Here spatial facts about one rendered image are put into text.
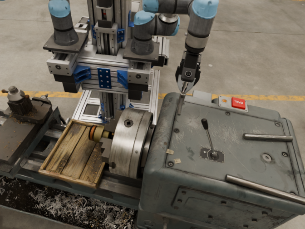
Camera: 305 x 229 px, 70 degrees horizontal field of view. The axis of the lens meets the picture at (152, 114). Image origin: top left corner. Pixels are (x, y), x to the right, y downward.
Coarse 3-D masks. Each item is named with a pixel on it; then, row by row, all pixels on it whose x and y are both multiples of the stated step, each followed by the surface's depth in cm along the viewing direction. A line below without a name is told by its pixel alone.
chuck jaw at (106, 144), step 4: (100, 140) 99; (104, 140) 99; (108, 140) 99; (100, 144) 99; (104, 144) 97; (108, 144) 97; (104, 148) 96; (108, 148) 96; (104, 152) 94; (108, 152) 94; (104, 156) 92; (108, 156) 92; (104, 160) 93; (108, 160) 93; (112, 164) 92
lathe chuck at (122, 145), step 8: (128, 112) 95; (136, 112) 96; (144, 112) 98; (120, 120) 91; (136, 120) 91; (120, 128) 89; (128, 128) 89; (136, 128) 89; (120, 136) 88; (128, 136) 88; (112, 144) 88; (120, 144) 87; (128, 144) 87; (112, 152) 88; (120, 152) 88; (128, 152) 87; (112, 160) 89; (120, 160) 89; (128, 160) 88; (112, 168) 93; (120, 168) 91; (128, 168) 90; (128, 176) 95
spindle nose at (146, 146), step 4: (152, 124) 100; (152, 128) 97; (148, 132) 94; (152, 132) 95; (148, 136) 93; (152, 136) 95; (148, 140) 92; (144, 144) 92; (148, 144) 92; (144, 148) 92; (148, 148) 92; (144, 152) 92; (148, 152) 93; (144, 156) 92; (144, 160) 93; (140, 164) 95; (144, 164) 95
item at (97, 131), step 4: (92, 128) 101; (96, 128) 101; (100, 128) 101; (92, 132) 101; (96, 132) 100; (100, 132) 100; (104, 132) 101; (108, 132) 102; (92, 136) 101; (96, 136) 100; (100, 136) 99; (104, 136) 101; (108, 136) 106; (92, 140) 103; (96, 140) 101
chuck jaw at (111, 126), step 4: (116, 112) 100; (120, 112) 100; (116, 116) 100; (112, 120) 101; (116, 120) 100; (108, 124) 101; (112, 124) 101; (116, 124) 101; (104, 128) 102; (108, 128) 101; (112, 128) 101
